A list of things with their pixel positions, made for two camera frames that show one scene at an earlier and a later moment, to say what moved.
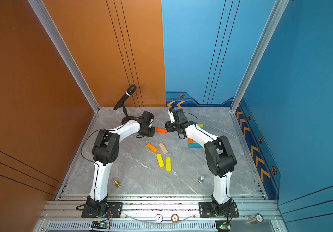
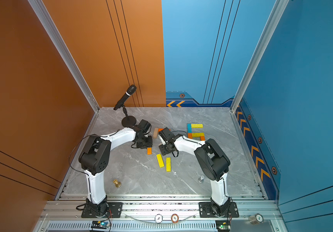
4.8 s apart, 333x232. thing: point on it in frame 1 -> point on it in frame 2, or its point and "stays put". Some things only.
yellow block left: (160, 160) stays put
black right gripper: (168, 126) -> (163, 151)
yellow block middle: (168, 164) stays put
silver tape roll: (256, 219) stays put
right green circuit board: (221, 225) stays put
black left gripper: (152, 134) -> (149, 145)
